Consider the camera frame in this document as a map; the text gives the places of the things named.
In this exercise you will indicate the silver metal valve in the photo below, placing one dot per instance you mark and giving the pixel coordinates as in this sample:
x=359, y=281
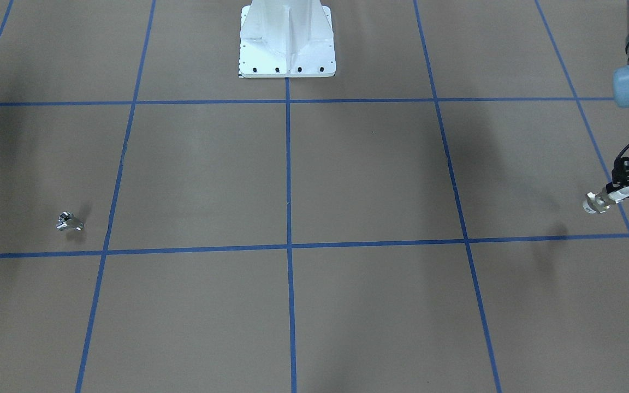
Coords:
x=68, y=221

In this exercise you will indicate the brown paper table mat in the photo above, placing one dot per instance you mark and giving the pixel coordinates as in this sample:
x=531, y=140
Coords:
x=412, y=224

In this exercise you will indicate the white PPR pipe fitting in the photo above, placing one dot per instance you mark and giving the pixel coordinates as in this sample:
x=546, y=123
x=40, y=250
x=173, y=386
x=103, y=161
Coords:
x=594, y=204

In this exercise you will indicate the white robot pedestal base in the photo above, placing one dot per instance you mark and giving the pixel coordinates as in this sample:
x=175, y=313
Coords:
x=286, y=39

